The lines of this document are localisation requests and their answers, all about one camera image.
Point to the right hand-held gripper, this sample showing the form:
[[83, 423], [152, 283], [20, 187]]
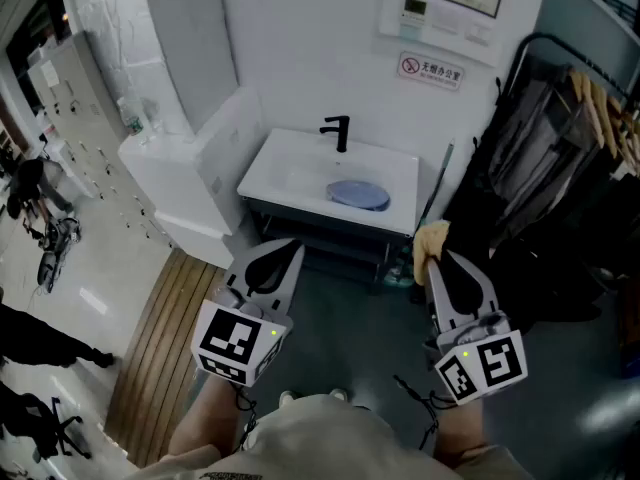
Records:
[[482, 363]]

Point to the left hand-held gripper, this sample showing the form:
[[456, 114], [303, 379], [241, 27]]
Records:
[[227, 340]]

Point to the yellow sponge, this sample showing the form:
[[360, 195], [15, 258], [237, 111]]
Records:
[[429, 240]]

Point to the blue plate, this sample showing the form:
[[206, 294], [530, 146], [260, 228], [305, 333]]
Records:
[[357, 195]]

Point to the person's right forearm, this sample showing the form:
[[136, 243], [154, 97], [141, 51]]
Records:
[[460, 428]]

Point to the person's left forearm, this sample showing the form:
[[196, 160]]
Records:
[[202, 418]]

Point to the green bottles under sink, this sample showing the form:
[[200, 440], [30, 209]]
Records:
[[397, 275]]

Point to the black sink stand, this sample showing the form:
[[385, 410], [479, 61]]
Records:
[[330, 250]]

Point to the thin leaning pole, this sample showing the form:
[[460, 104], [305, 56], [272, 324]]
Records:
[[440, 183]]

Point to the white sink basin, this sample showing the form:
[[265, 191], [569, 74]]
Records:
[[295, 168]]

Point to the person's white left shoe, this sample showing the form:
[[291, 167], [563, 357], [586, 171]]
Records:
[[288, 398]]

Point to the person's white shoe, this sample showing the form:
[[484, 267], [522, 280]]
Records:
[[339, 394], [288, 398]]

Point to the white counter unit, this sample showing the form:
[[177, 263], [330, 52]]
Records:
[[170, 178]]

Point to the person's white right shoe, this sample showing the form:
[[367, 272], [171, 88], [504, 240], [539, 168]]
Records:
[[339, 394]]

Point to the black faucet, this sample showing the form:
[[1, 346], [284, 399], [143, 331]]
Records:
[[342, 133]]

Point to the person's beige shirt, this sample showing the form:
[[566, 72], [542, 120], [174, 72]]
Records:
[[330, 443]]

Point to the green label plastic bottle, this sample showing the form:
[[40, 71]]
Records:
[[132, 120]]

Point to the wheeled device on floor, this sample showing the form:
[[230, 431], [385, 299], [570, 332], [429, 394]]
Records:
[[55, 253]]

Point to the row of wooden hangers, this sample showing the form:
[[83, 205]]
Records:
[[600, 113]]

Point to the grey locker cabinet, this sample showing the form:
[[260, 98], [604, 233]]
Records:
[[85, 118]]

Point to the black clothes rack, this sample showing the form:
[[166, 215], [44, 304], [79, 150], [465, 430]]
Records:
[[550, 40]]

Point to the black office chair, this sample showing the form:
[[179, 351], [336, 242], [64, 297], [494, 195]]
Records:
[[45, 428]]

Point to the red and white wall sign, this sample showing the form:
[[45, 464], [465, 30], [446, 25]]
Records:
[[430, 70]]

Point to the white wall board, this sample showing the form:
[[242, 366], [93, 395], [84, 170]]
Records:
[[450, 33]]

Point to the wall control panel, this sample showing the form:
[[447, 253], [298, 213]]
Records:
[[413, 10]]

